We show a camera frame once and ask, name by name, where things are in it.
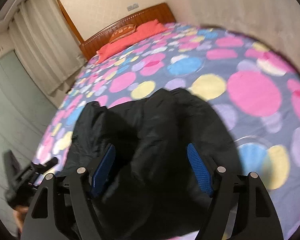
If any black quilted jacket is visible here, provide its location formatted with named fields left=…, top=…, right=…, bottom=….
left=61, top=88, right=242, bottom=239

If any person's left hand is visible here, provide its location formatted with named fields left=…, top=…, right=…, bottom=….
left=13, top=205, right=29, bottom=233

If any frosted glass wardrobe door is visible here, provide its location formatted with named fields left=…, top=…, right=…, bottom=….
left=0, top=51, right=56, bottom=233

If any colourful dotted bedspread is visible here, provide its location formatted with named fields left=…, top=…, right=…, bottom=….
left=33, top=23, right=300, bottom=239

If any beige window curtain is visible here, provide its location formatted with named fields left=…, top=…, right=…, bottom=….
left=8, top=0, right=86, bottom=95

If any orange embroidered pillow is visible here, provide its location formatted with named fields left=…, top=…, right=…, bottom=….
left=109, top=24, right=136, bottom=43

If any red blanket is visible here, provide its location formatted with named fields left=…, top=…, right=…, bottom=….
left=97, top=20, right=168, bottom=63

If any striped beige side curtain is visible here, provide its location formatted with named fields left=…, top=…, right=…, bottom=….
left=190, top=0, right=300, bottom=70

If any wooden headboard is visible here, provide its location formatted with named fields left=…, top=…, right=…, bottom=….
left=79, top=2, right=176, bottom=61

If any wall switch panel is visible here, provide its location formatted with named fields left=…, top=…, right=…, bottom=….
left=127, top=3, right=139, bottom=11

